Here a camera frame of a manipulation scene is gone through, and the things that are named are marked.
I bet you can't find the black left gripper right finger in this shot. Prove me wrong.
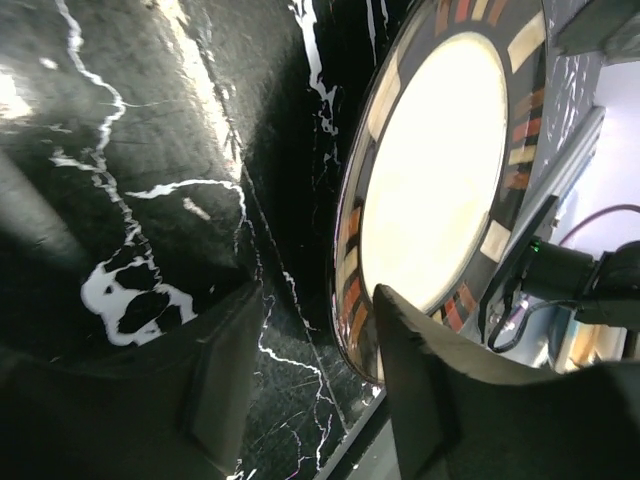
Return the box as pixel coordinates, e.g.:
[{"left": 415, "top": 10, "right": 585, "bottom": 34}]
[{"left": 374, "top": 285, "right": 639, "bottom": 479}]

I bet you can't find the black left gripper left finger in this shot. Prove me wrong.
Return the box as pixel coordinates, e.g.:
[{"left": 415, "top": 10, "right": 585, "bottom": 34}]
[{"left": 1, "top": 282, "right": 263, "bottom": 479}]

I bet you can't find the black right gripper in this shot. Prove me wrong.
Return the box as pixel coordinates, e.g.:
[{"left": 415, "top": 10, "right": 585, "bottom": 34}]
[{"left": 477, "top": 195, "right": 559, "bottom": 345}]

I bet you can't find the brown cream checkered plate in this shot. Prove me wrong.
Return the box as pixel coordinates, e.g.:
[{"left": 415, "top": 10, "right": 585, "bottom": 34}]
[{"left": 330, "top": 1, "right": 548, "bottom": 384}]

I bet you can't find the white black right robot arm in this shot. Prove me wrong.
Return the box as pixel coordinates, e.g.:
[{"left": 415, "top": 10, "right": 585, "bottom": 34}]
[{"left": 477, "top": 195, "right": 639, "bottom": 354}]

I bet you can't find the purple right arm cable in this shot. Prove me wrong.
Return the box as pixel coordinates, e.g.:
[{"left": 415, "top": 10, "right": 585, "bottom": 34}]
[{"left": 499, "top": 203, "right": 640, "bottom": 331}]

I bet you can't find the aluminium rail frame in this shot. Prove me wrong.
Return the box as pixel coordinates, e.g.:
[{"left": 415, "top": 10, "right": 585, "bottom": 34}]
[{"left": 514, "top": 106, "right": 606, "bottom": 236}]

